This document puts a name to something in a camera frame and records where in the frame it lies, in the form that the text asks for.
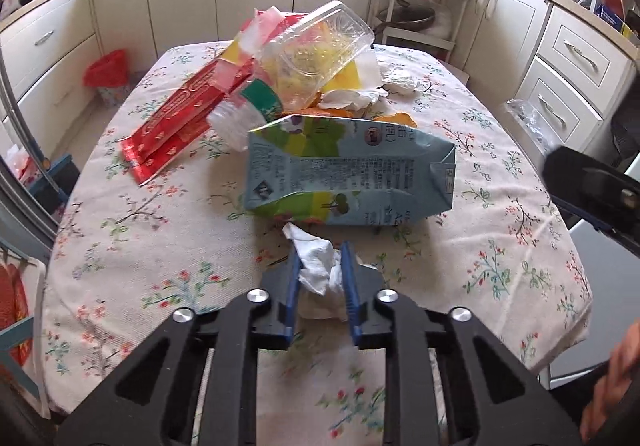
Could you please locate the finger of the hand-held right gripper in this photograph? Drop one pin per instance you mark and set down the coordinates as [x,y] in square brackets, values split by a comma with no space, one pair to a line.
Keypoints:
[625,240]
[590,176]

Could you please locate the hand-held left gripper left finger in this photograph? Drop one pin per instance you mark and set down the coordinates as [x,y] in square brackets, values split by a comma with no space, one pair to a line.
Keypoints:
[295,286]

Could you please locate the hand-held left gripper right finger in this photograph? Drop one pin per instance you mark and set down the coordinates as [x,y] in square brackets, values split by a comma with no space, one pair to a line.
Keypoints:
[350,286]

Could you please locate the white tissue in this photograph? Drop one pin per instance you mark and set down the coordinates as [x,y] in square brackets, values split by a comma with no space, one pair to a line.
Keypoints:
[312,256]
[350,99]
[400,81]

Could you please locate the clear bottle with green label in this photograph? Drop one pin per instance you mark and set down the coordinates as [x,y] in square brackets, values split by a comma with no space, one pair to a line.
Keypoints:
[235,121]

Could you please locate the person's right hand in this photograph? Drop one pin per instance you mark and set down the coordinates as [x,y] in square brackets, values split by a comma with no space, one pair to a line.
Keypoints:
[617,381]

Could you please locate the clear plastic bag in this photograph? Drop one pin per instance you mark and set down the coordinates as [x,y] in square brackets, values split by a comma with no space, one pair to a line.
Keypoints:
[530,124]

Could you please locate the blue green milk carton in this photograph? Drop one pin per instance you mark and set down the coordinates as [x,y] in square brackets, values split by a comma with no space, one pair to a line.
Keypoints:
[345,171]

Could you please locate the cream panelled drawer cabinet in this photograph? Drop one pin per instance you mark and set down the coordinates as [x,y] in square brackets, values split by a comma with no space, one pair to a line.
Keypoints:
[560,61]

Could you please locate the floral tablecloth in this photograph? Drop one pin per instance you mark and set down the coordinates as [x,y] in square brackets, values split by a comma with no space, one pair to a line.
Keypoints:
[150,236]

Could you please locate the orange peel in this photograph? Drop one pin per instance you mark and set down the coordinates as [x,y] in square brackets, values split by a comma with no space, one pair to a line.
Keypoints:
[397,119]
[325,112]

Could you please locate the red printed cardboard box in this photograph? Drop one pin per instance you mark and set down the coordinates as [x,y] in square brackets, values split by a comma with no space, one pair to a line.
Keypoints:
[175,126]

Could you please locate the white shelf rack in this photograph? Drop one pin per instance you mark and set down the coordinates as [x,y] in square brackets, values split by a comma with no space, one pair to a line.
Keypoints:
[450,21]

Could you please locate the yellow snack packet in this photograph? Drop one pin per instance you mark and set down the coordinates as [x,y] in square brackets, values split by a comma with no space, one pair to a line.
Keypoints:
[347,76]

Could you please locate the clear plastic food container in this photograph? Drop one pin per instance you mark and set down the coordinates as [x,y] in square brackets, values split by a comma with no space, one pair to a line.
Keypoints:
[315,46]

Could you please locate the dark wok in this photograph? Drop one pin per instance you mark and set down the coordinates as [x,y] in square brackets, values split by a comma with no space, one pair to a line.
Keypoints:
[405,17]

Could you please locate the red white plastic wrapper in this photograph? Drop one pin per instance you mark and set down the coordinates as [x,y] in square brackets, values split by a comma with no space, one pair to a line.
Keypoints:
[260,31]

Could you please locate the blue stool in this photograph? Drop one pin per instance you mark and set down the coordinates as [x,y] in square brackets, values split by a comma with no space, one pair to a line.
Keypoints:
[55,181]

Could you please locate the red printed bag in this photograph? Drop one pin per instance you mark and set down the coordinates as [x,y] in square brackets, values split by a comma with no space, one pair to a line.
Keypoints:
[12,311]

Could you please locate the bin with red bag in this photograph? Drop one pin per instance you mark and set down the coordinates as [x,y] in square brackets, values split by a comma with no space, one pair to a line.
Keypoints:
[106,74]

